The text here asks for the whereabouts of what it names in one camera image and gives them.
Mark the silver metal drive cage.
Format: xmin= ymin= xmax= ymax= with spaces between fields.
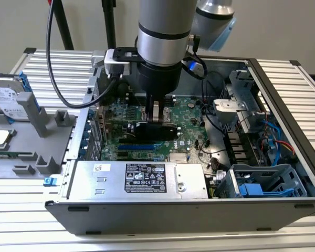
xmin=212 ymin=69 xmax=272 ymax=137

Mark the grey disk bay cage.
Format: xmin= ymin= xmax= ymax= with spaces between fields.
xmin=217 ymin=164 xmax=308 ymax=199

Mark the metal CPU socket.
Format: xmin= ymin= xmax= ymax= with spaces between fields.
xmin=139 ymin=106 xmax=174 ymax=124

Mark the green RAM stick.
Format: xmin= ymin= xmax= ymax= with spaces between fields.
xmin=0 ymin=150 xmax=34 ymax=158

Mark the silver power supply unit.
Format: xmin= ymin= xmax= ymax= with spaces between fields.
xmin=67 ymin=160 xmax=209 ymax=200

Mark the red data wire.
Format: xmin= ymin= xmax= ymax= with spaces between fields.
xmin=274 ymin=140 xmax=296 ymax=155

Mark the blue plastic drive latch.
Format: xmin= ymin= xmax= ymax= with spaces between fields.
xmin=238 ymin=183 xmax=265 ymax=197

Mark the black tripod leg red band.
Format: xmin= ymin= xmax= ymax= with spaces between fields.
xmin=51 ymin=0 xmax=75 ymax=51

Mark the open black PC case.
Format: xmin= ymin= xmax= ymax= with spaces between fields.
xmin=44 ymin=51 xmax=315 ymax=236

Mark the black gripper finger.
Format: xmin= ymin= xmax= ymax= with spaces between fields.
xmin=146 ymin=94 xmax=165 ymax=124

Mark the small silver wrist camera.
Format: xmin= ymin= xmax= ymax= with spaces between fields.
xmin=182 ymin=59 xmax=207 ymax=79

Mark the grey plastic parts rack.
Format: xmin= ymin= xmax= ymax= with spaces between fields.
xmin=0 ymin=91 xmax=81 ymax=181

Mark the blue data wire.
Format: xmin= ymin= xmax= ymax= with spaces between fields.
xmin=261 ymin=118 xmax=283 ymax=166

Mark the small blue plastic clip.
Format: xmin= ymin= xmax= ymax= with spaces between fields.
xmin=43 ymin=177 xmax=59 ymax=187

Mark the black short expansion slot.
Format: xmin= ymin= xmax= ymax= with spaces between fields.
xmin=117 ymin=152 xmax=138 ymax=161

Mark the green graphics card black fan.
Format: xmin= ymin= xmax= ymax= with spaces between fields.
xmin=94 ymin=106 xmax=179 ymax=144

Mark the hard disk in blue carrier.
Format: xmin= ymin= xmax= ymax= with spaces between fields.
xmin=0 ymin=69 xmax=41 ymax=125

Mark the black camera cable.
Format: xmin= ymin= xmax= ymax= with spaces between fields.
xmin=46 ymin=0 xmax=124 ymax=110

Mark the black vertical stand pole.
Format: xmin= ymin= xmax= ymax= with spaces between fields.
xmin=101 ymin=0 xmax=118 ymax=50

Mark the green motherboard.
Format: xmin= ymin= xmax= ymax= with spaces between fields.
xmin=99 ymin=96 xmax=213 ymax=162

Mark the silver wrist camera black mount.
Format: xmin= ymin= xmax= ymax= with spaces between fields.
xmin=103 ymin=48 xmax=133 ymax=79

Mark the black internal power cable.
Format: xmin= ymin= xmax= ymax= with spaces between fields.
xmin=201 ymin=71 xmax=224 ymax=116

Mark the blue expansion slot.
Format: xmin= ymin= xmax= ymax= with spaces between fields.
xmin=118 ymin=143 xmax=158 ymax=152

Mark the silver chipset heatsink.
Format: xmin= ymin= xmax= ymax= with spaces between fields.
xmin=169 ymin=153 xmax=188 ymax=162

